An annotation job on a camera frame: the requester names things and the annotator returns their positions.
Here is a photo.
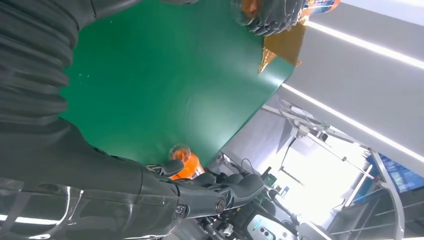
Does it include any orange juice bottle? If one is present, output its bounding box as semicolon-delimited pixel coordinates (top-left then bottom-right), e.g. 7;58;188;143
168;144;206;182

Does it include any yellow plastic-wrapped cardboard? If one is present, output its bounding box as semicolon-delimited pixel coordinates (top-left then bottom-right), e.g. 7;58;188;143
257;20;308;74

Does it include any green table mat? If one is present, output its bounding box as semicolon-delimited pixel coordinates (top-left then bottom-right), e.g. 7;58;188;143
59;0;296;167

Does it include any white electronic device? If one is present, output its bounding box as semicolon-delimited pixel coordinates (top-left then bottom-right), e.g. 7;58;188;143
246;214;290;240

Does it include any blue monitor screen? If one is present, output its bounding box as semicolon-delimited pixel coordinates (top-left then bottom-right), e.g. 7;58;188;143
365;152;424;195

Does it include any white metal frame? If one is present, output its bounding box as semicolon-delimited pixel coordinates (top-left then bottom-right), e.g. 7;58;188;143
261;99;407;240

